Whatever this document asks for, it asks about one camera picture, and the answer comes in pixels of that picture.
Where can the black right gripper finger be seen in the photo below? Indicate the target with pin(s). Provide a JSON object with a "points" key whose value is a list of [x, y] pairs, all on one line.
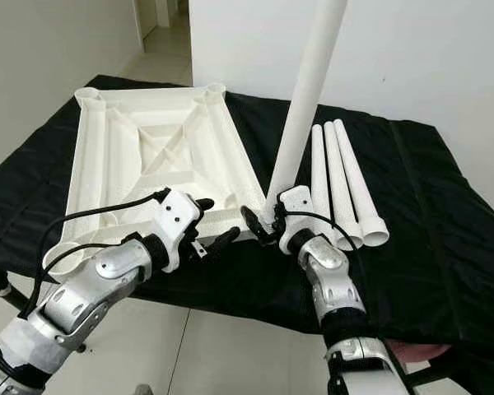
{"points": [[257, 227]]}

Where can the white plastic children table top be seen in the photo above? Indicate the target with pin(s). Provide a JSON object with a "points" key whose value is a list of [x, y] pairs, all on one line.
{"points": [[115, 156]]}

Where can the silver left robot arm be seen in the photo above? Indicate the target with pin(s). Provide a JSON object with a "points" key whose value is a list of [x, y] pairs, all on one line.
{"points": [[82, 296]]}

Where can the pink stool seat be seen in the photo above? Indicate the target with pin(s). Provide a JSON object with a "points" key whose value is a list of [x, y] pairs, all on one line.
{"points": [[418, 354]]}

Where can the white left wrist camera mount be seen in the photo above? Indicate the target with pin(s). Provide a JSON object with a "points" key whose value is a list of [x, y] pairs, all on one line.
{"points": [[177, 214]]}

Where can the black metal frame leg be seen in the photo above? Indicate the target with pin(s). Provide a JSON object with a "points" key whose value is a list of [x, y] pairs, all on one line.
{"points": [[8, 298]]}

